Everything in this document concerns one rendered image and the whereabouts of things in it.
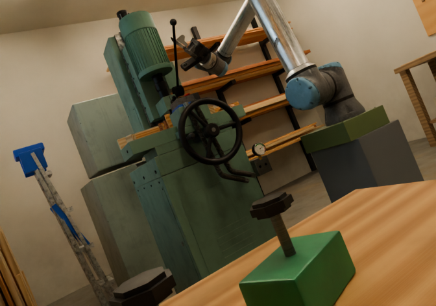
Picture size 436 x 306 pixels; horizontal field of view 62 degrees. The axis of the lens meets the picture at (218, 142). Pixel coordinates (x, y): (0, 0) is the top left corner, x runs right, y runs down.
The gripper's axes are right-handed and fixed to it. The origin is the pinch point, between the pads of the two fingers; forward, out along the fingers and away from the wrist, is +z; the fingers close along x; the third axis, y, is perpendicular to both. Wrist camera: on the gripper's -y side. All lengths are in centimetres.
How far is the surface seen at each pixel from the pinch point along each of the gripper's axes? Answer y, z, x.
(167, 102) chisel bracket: -25.0, -2.4, 16.0
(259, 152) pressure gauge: -17, -32, 57
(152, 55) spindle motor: -10.9, 8.9, 0.9
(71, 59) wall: -92, -68, -239
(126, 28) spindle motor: -7.9, 19.0, -13.9
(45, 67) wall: -111, -48, -236
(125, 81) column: -32.5, 2.8, -15.9
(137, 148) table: -44, 15, 37
